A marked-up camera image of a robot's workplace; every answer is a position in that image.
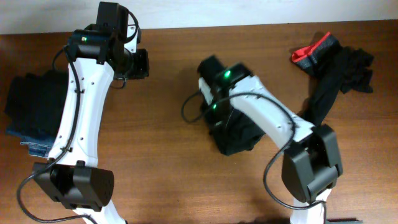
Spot red garment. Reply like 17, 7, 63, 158
292, 32, 331, 63

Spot crumpled black clothes pile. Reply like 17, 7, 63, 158
293, 34, 374, 126

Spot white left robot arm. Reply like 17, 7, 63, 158
32, 2, 149, 223

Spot folded blue jeans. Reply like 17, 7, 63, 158
6, 125, 55, 158

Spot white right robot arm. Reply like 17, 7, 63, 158
197, 55, 343, 223

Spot folded black garment stack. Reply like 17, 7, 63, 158
4, 70, 68, 138

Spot black trousers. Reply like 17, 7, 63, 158
210, 106, 265, 156

